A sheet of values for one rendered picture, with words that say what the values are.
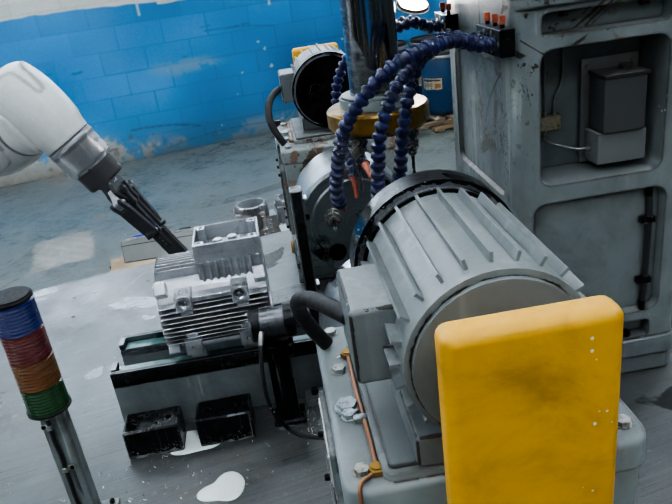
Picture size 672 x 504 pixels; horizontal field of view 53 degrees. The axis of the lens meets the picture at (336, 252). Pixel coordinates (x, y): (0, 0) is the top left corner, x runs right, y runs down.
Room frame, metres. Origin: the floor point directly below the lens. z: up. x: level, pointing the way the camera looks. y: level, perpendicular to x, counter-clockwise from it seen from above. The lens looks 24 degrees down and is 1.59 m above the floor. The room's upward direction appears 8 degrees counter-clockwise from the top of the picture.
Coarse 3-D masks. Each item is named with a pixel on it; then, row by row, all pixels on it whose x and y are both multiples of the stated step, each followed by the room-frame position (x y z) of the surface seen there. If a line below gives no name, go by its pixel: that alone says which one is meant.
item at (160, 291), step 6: (258, 270) 1.10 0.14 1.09; (264, 270) 1.10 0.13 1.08; (258, 276) 1.09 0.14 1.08; (264, 276) 1.09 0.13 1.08; (162, 282) 1.09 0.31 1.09; (156, 288) 1.09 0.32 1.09; (162, 288) 1.09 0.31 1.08; (156, 294) 1.08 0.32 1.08; (162, 294) 1.08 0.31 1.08; (174, 348) 1.08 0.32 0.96; (180, 348) 1.08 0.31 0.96; (174, 354) 1.08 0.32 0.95; (180, 354) 1.09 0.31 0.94
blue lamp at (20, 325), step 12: (0, 312) 0.82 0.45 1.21; (12, 312) 0.82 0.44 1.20; (24, 312) 0.83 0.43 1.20; (36, 312) 0.84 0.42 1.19; (0, 324) 0.82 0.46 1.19; (12, 324) 0.82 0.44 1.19; (24, 324) 0.82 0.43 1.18; (36, 324) 0.84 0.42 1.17; (0, 336) 0.82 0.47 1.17; (12, 336) 0.82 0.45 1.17
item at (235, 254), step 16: (224, 224) 1.21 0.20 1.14; (240, 224) 1.21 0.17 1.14; (256, 224) 1.18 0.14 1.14; (192, 240) 1.14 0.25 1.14; (208, 240) 1.21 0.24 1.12; (224, 240) 1.12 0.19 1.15; (240, 240) 1.12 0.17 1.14; (256, 240) 1.12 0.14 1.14; (208, 256) 1.11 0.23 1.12; (224, 256) 1.11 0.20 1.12; (240, 256) 1.12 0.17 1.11; (256, 256) 1.12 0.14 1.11; (208, 272) 1.11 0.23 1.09; (224, 272) 1.11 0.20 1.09; (240, 272) 1.12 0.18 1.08
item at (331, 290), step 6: (348, 264) 0.95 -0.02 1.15; (330, 282) 0.95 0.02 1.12; (336, 282) 0.93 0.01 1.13; (330, 288) 0.94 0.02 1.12; (336, 288) 0.91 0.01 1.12; (324, 294) 0.95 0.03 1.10; (330, 294) 0.92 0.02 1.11; (336, 294) 0.90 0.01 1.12; (324, 318) 0.90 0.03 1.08; (330, 318) 0.87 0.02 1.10; (324, 324) 0.89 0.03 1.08; (330, 324) 0.86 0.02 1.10; (336, 324) 0.83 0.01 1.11; (342, 324) 0.81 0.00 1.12
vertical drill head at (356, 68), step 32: (352, 0) 1.15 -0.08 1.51; (384, 0) 1.15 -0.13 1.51; (352, 32) 1.15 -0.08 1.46; (384, 32) 1.14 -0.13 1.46; (352, 64) 1.16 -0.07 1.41; (384, 64) 1.14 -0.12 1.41; (352, 96) 1.17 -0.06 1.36; (384, 96) 1.13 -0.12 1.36; (416, 96) 1.20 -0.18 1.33; (416, 128) 1.13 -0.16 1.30
